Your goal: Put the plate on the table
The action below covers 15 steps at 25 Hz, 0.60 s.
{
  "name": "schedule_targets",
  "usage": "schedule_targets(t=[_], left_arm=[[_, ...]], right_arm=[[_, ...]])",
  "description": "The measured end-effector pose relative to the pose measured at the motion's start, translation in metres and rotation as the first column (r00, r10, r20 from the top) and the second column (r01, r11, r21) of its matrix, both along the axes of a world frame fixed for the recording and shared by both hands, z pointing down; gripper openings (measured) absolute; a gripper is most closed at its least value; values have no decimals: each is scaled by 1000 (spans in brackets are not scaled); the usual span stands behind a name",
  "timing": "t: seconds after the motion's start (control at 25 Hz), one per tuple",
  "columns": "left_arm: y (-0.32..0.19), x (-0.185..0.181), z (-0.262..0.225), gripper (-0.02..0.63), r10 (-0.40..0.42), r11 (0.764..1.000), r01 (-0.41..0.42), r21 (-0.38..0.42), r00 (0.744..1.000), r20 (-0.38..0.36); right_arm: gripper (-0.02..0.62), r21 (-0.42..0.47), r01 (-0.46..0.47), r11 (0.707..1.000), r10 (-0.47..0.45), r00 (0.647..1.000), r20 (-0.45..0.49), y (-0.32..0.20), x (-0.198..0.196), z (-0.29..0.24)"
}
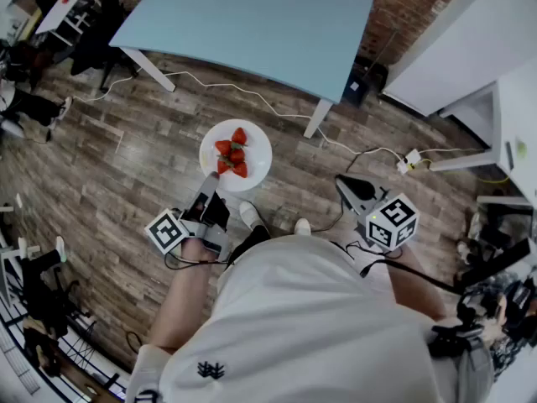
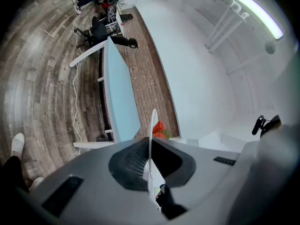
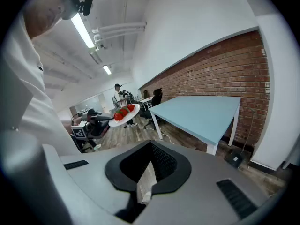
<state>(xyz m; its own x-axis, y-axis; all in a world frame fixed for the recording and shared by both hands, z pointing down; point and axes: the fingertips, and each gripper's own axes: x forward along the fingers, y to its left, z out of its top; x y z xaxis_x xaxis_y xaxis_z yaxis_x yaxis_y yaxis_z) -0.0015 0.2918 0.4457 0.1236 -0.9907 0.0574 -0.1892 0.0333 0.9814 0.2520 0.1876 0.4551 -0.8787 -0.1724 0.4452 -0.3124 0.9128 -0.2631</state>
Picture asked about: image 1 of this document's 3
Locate black office chair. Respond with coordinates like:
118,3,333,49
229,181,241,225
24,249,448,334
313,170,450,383
69,0,139,94

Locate white cabinet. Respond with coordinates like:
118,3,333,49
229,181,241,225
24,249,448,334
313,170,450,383
381,0,537,117

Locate white plate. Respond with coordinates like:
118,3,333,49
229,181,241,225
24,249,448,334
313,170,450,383
199,118,273,192

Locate white power strip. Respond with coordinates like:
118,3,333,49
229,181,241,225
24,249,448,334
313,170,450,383
396,149,423,175

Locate person's black trousers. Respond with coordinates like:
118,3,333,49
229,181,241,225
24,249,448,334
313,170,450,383
229,223,273,264

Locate person's right forearm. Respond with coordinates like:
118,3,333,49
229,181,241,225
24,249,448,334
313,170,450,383
384,241,448,323

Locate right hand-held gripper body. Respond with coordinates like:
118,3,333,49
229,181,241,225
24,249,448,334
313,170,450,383
354,191,420,252

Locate person's white shirt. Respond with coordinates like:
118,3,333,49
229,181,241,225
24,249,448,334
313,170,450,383
125,235,462,403

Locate person's left forearm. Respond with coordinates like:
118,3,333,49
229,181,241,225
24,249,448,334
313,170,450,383
149,238,230,352

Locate white power strip cable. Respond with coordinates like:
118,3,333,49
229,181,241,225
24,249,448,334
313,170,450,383
414,147,490,159

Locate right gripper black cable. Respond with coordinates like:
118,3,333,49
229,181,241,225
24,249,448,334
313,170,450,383
360,241,462,296

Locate person's left white shoe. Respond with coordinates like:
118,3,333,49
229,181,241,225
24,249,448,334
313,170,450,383
238,201,266,230

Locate small white table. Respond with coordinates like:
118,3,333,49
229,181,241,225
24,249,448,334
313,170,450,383
34,0,102,48

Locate black floor cable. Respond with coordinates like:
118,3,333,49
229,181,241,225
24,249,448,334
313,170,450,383
344,146,406,174

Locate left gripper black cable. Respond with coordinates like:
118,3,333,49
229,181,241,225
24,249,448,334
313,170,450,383
163,248,236,272

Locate white side desk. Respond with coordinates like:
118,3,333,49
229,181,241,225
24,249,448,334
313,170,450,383
427,56,537,209

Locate yellow cable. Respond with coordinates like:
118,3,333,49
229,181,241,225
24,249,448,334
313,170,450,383
413,157,511,184

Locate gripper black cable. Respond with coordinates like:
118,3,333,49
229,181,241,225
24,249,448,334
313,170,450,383
360,241,462,296
163,248,236,272

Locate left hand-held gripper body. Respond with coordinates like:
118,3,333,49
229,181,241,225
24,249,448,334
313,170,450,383
144,190,232,264

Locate grey backpack strap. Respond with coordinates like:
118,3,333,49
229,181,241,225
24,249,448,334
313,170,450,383
430,325,496,398
125,386,163,403

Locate black box with white label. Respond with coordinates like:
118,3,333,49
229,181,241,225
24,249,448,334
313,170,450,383
341,72,373,108

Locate long white floor cable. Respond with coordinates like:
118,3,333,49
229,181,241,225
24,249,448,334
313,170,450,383
69,71,406,165

